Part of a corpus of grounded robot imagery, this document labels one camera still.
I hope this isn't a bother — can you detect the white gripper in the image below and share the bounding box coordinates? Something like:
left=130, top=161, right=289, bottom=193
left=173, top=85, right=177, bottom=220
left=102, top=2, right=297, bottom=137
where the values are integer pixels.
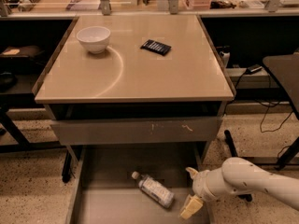
left=179, top=167, right=217, bottom=219

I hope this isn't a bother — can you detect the clear plastic water bottle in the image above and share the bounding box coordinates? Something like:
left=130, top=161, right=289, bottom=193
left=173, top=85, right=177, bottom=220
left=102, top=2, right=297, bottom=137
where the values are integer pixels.
left=131, top=171, right=175, bottom=208

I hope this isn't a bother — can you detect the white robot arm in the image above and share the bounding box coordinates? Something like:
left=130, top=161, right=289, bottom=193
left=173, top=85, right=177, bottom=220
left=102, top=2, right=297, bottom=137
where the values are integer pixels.
left=179, top=157, right=299, bottom=219

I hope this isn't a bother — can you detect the closed grey top drawer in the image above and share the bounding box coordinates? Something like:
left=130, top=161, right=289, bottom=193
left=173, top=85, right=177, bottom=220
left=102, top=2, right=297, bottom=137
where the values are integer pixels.
left=50, top=117, right=222, bottom=146

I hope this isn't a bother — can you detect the open grey middle drawer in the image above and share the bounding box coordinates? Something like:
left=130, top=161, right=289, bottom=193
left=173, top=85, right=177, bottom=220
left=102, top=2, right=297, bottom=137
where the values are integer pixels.
left=65, top=143, right=215, bottom=224

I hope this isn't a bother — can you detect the grey drawer cabinet counter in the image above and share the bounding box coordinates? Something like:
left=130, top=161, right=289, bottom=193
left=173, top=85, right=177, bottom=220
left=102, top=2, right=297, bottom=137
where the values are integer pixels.
left=36, top=15, right=235, bottom=155

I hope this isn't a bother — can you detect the black table leg right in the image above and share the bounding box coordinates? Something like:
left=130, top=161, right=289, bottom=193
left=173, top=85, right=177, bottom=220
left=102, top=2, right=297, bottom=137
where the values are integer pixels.
left=224, top=130, right=252, bottom=202

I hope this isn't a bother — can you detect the black table leg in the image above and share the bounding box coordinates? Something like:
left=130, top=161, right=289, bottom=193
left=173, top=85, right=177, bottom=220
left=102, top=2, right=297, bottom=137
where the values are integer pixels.
left=0, top=107, right=62, bottom=153
left=224, top=130, right=252, bottom=202

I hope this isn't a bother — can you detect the black power adapter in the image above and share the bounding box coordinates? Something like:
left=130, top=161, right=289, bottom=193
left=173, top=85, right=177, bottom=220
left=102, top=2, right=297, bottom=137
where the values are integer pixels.
left=245, top=64, right=262, bottom=75

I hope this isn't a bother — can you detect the black table leg left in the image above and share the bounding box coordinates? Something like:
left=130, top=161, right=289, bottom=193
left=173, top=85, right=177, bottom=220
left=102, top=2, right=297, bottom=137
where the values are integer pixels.
left=0, top=107, right=62, bottom=153

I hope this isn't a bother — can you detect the white ceramic bowl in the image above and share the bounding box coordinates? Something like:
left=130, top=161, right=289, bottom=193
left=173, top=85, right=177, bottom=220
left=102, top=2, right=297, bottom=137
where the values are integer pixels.
left=77, top=26, right=111, bottom=54

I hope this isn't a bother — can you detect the black floor cable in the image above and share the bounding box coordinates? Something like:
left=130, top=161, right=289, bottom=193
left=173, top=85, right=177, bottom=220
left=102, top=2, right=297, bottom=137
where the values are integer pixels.
left=255, top=98, right=295, bottom=133

